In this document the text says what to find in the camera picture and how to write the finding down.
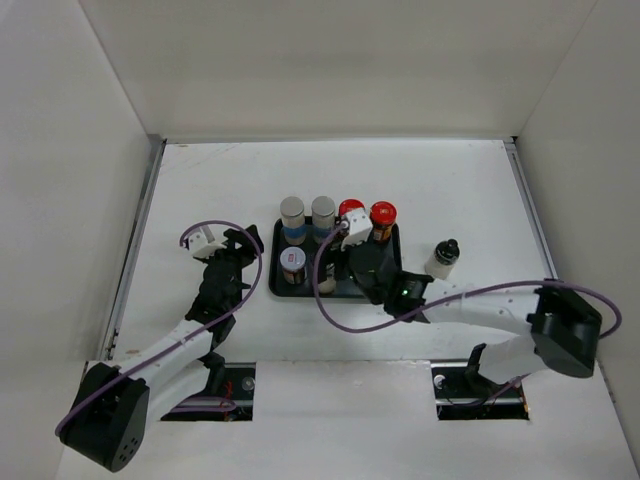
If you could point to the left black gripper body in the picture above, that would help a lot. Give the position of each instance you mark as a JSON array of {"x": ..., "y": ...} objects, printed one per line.
[{"x": 237, "y": 262}]

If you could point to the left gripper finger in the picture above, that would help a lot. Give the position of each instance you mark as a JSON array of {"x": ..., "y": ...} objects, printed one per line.
[
  {"x": 207, "y": 251},
  {"x": 245, "y": 244}
]

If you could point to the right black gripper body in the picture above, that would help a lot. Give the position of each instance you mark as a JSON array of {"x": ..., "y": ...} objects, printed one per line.
[{"x": 375, "y": 298}]

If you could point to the grey lid seasoning jar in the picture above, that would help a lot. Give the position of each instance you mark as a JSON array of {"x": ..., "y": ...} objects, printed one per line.
[{"x": 328, "y": 285}]

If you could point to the blue label sago bottle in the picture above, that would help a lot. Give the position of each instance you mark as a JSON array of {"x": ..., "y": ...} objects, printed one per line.
[
  {"x": 323, "y": 217},
  {"x": 292, "y": 212}
]

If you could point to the red lid chili jar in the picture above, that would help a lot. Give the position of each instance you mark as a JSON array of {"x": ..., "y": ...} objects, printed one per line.
[{"x": 348, "y": 208}]

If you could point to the small dark spice jar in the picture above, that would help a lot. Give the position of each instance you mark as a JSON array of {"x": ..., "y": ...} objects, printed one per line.
[{"x": 293, "y": 265}]

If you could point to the red lid sauce jar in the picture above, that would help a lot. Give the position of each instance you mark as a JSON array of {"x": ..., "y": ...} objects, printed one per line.
[{"x": 383, "y": 215}]

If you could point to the black cap white bottle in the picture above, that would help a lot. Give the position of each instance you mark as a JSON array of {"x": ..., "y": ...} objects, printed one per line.
[{"x": 443, "y": 259}]

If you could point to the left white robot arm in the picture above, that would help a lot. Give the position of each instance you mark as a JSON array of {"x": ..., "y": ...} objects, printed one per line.
[{"x": 115, "y": 402}]

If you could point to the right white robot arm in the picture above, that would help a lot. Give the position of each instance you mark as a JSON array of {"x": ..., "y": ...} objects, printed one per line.
[{"x": 550, "y": 326}]

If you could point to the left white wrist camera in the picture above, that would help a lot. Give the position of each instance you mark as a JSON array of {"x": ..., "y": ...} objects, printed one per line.
[{"x": 196, "y": 237}]

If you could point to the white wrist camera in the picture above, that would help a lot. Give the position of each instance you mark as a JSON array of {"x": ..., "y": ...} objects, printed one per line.
[
  {"x": 358, "y": 228},
  {"x": 196, "y": 237}
]

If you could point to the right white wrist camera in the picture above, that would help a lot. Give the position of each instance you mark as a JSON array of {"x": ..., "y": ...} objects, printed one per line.
[{"x": 358, "y": 228}]

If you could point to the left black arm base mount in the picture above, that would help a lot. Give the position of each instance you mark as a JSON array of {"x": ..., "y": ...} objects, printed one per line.
[{"x": 227, "y": 396}]

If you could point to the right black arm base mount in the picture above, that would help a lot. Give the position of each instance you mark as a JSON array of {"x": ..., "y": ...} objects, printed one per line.
[{"x": 462, "y": 394}]

